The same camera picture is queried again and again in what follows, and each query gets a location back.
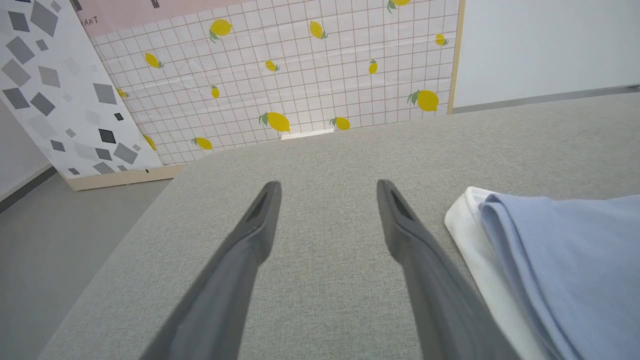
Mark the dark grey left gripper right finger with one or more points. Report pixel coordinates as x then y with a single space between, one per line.
430 280

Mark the pink panel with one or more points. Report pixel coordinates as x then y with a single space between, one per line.
130 12

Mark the light blue polo shirt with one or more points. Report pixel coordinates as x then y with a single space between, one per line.
575 270

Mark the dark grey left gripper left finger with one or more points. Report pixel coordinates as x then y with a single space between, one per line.
230 270

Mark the white paper sheet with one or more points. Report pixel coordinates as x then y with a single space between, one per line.
307 134

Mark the grey terrazzo pattern panel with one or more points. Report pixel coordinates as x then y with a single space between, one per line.
60 100

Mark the lemon print grid panel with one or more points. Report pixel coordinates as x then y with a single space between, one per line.
300 85

